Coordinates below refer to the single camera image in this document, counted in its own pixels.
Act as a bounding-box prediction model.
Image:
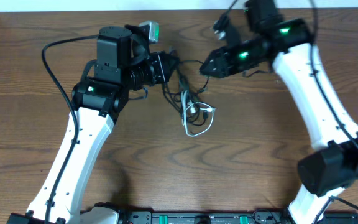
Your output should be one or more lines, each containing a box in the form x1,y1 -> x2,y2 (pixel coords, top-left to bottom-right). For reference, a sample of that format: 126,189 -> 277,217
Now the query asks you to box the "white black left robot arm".
8,21 -> 179,223

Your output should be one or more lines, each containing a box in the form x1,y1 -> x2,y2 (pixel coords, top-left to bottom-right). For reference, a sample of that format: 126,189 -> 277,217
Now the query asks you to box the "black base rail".
119,207 -> 358,224

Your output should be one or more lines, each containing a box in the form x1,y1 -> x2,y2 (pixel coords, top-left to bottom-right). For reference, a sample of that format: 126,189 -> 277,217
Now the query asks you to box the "white usb cable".
180,90 -> 217,138

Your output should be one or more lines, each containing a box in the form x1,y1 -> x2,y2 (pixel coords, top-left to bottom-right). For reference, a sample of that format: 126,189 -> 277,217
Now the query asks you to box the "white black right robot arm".
200,1 -> 358,223

